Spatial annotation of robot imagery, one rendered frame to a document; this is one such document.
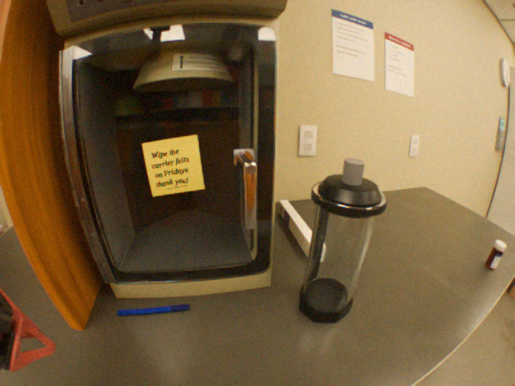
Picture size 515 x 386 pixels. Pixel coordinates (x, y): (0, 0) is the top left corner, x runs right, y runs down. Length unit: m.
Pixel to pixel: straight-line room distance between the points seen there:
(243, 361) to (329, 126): 0.78
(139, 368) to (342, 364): 0.30
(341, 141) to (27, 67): 0.93
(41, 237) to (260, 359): 0.37
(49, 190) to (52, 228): 0.06
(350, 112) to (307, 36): 0.34
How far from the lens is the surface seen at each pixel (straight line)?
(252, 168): 0.26
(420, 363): 0.43
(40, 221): 0.39
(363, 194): 0.28
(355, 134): 0.94
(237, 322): 0.40
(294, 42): 0.84
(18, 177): 0.36
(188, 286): 0.43
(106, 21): 0.35
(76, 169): 0.36
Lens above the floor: 1.27
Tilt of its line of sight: 22 degrees down
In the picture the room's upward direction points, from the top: 1 degrees clockwise
